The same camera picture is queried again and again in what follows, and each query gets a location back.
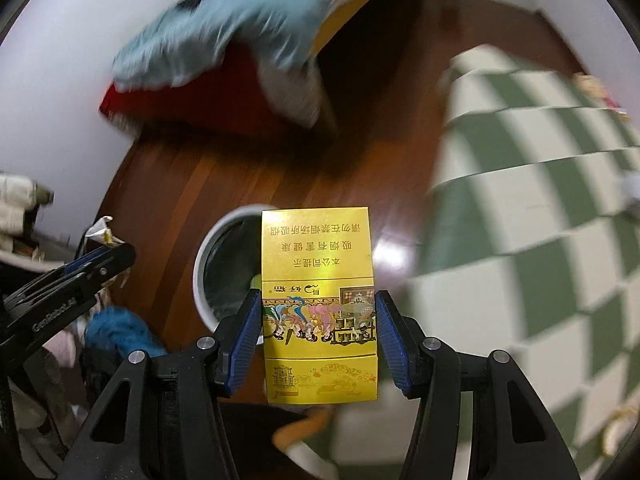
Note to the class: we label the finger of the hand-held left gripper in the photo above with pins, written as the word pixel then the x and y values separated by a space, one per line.
pixel 87 265

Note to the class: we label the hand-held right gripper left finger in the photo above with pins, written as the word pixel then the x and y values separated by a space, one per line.
pixel 243 340

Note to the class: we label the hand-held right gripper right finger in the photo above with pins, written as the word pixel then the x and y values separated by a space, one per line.
pixel 392 340

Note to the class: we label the white round trash bin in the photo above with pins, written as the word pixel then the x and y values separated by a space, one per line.
pixel 225 280

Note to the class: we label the yellow cigarette pack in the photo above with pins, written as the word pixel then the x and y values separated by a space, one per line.
pixel 317 305

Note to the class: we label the crumpled white paper wrapper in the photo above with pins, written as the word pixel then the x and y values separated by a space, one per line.
pixel 100 232

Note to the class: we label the blue fuzzy cloth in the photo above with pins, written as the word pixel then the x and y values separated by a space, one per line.
pixel 122 332

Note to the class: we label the green white checkered blanket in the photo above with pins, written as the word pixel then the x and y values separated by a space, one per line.
pixel 540 240

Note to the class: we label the red cloth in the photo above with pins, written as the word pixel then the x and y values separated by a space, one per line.
pixel 200 95

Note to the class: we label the white grey cloth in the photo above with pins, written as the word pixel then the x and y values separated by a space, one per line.
pixel 295 90

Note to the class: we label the light blue cloth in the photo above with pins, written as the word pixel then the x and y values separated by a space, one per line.
pixel 225 25

